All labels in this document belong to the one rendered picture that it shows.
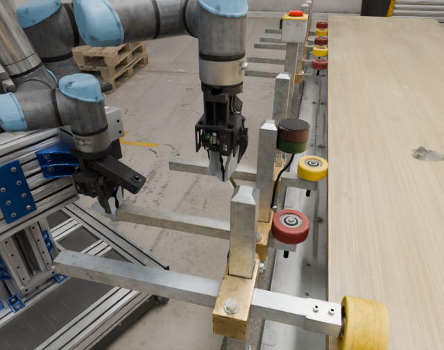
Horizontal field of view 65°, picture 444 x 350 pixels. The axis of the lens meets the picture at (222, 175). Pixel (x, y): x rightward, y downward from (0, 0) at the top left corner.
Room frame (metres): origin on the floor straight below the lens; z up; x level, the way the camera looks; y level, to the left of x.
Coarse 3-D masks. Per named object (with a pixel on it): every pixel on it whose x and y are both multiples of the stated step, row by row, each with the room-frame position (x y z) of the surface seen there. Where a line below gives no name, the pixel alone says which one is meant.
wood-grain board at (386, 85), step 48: (336, 48) 2.03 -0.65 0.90; (384, 48) 2.03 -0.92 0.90; (432, 48) 2.03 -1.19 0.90; (336, 96) 1.30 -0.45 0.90; (384, 96) 1.30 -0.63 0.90; (432, 96) 1.30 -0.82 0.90; (336, 144) 0.91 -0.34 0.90; (384, 144) 0.91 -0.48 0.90; (432, 144) 0.91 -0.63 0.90; (336, 192) 0.67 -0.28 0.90; (384, 192) 0.67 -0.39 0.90; (432, 192) 0.67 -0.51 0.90; (336, 240) 0.51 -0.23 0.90; (384, 240) 0.51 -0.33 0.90; (432, 240) 0.51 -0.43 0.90; (336, 288) 0.39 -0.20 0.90; (384, 288) 0.39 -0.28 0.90; (432, 288) 0.39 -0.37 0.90; (432, 336) 0.31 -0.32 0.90
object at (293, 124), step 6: (282, 120) 0.63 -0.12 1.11; (288, 120) 0.63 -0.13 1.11; (294, 120) 0.63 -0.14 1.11; (300, 120) 0.63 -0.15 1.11; (282, 126) 0.60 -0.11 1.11; (288, 126) 0.60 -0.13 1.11; (294, 126) 0.60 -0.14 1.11; (300, 126) 0.60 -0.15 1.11; (306, 126) 0.60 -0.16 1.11; (276, 150) 0.60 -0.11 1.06; (276, 156) 0.60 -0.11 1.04; (276, 180) 0.62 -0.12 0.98; (276, 186) 0.62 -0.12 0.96
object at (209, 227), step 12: (120, 216) 0.65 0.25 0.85; (132, 216) 0.64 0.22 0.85; (144, 216) 0.63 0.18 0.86; (156, 216) 0.63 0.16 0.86; (168, 216) 0.63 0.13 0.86; (180, 216) 0.63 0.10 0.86; (192, 216) 0.63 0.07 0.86; (168, 228) 0.62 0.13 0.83; (180, 228) 0.61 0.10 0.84; (192, 228) 0.61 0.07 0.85; (204, 228) 0.60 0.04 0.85; (216, 228) 0.59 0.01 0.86; (228, 228) 0.59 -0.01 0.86; (276, 240) 0.56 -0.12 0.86
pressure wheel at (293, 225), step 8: (280, 216) 0.58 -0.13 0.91; (288, 216) 0.58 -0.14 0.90; (296, 216) 0.58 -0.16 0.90; (304, 216) 0.58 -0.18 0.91; (272, 224) 0.56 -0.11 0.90; (280, 224) 0.55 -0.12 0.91; (288, 224) 0.56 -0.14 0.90; (296, 224) 0.56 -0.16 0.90; (304, 224) 0.55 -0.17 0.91; (272, 232) 0.56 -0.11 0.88; (280, 232) 0.54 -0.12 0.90; (288, 232) 0.53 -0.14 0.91; (296, 232) 0.53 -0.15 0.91; (304, 232) 0.53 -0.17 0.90; (280, 240) 0.53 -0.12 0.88; (288, 240) 0.53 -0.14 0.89; (296, 240) 0.53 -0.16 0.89; (304, 240) 0.54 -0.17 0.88; (288, 256) 0.56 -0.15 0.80
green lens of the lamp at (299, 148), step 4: (280, 140) 0.60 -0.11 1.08; (280, 144) 0.59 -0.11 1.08; (284, 144) 0.59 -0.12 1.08; (288, 144) 0.58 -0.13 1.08; (292, 144) 0.58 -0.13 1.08; (296, 144) 0.58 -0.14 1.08; (300, 144) 0.58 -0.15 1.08; (304, 144) 0.59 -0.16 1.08; (280, 148) 0.59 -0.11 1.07; (284, 148) 0.59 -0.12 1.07; (288, 148) 0.58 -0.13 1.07; (292, 148) 0.58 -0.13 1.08; (296, 148) 0.58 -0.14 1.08; (300, 148) 0.58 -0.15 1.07; (304, 148) 0.59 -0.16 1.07; (284, 152) 0.59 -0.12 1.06; (288, 152) 0.58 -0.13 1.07; (292, 152) 0.58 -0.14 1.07; (296, 152) 0.58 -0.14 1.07; (300, 152) 0.58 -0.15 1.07
